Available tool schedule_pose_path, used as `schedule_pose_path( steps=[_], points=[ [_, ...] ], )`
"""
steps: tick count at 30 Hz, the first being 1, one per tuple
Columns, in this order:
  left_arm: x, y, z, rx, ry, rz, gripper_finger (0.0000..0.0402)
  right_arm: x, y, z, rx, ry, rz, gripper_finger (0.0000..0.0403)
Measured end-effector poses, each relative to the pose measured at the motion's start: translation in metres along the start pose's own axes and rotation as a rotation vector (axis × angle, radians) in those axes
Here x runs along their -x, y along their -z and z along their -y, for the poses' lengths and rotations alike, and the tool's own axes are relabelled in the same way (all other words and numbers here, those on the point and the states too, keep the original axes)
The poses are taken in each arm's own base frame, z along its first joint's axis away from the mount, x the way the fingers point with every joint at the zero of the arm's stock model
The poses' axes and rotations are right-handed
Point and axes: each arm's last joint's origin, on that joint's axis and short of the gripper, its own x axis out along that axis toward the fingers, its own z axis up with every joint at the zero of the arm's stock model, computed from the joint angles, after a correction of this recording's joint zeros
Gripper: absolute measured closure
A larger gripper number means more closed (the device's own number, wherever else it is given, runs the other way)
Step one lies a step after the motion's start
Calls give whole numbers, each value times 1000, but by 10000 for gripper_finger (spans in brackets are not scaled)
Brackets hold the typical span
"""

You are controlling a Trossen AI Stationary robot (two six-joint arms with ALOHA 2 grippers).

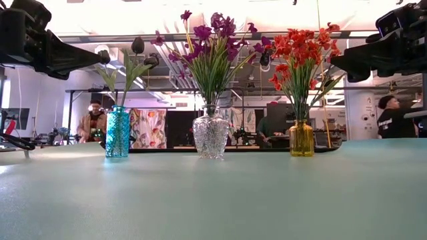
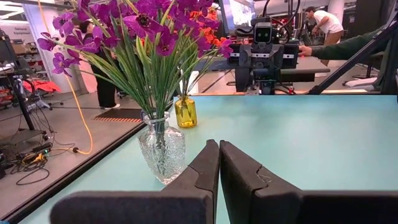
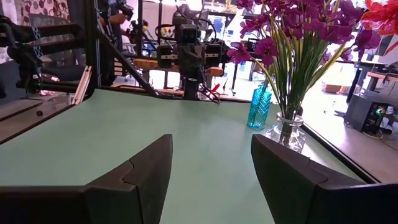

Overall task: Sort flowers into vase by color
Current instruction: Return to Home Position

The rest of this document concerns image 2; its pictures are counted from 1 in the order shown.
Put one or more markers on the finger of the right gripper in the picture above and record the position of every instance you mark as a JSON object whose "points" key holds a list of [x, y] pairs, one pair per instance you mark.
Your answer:
{"points": [[255, 60], [270, 60]]}

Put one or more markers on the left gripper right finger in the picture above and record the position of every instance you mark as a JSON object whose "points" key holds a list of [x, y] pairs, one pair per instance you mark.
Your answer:
{"points": [[248, 193]]}

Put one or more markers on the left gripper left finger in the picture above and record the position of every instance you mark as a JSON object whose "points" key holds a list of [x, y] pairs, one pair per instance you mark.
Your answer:
{"points": [[192, 199]]}

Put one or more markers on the orange artificial flower bunch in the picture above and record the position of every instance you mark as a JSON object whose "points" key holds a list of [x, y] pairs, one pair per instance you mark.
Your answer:
{"points": [[199, 14], [209, 33], [217, 42]]}

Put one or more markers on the purple artificial flower bunch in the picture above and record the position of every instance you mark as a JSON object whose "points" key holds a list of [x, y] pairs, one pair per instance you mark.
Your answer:
{"points": [[168, 43], [143, 21], [82, 43]]}

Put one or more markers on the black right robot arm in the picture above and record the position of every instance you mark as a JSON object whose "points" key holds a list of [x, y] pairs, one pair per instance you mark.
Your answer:
{"points": [[242, 81]]}

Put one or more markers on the clear cut-glass vase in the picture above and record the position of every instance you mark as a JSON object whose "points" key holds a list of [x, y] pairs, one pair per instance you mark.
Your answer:
{"points": [[161, 155]]}

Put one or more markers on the yellow glass vase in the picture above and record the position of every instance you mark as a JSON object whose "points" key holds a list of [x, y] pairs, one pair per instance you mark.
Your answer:
{"points": [[186, 113]]}

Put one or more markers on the person's hand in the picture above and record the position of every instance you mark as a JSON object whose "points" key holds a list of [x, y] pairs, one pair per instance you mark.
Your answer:
{"points": [[305, 51]]}

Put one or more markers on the grey desk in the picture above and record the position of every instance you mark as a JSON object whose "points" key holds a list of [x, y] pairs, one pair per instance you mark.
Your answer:
{"points": [[308, 67]]}

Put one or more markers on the computer monitor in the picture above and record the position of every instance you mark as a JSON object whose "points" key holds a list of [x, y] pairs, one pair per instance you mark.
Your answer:
{"points": [[237, 14]]}

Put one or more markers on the person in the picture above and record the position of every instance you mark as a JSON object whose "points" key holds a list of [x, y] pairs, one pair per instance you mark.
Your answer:
{"points": [[326, 23], [104, 90]]}

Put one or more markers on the black diagonal support strut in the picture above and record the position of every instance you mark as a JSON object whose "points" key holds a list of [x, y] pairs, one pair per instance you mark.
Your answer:
{"points": [[351, 62]]}

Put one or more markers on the green table mat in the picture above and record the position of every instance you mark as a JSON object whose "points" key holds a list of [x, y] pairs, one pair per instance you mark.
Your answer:
{"points": [[311, 140]]}

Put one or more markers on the person's shoe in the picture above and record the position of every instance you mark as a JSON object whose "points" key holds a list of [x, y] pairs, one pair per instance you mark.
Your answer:
{"points": [[360, 82]]}

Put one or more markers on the black striped-edge floor mat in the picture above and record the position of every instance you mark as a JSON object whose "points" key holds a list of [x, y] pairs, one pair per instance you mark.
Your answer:
{"points": [[121, 114]]}

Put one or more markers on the black power strip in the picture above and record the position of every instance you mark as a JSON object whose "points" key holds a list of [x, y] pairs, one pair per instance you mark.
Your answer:
{"points": [[34, 152]]}

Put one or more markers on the red cloth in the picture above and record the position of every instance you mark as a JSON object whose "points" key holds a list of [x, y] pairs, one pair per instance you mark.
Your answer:
{"points": [[43, 86]]}

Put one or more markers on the black stand pole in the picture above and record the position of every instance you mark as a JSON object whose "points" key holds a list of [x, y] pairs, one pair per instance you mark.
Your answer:
{"points": [[23, 105]]}

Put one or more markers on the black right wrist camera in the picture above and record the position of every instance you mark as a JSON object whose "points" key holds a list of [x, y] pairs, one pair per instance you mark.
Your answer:
{"points": [[263, 32]]}

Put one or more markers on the black upright rig post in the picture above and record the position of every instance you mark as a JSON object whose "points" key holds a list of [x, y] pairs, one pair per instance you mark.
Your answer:
{"points": [[391, 68]]}

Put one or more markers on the white wall sign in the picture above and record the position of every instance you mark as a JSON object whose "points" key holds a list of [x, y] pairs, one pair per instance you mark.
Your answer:
{"points": [[17, 29]]}

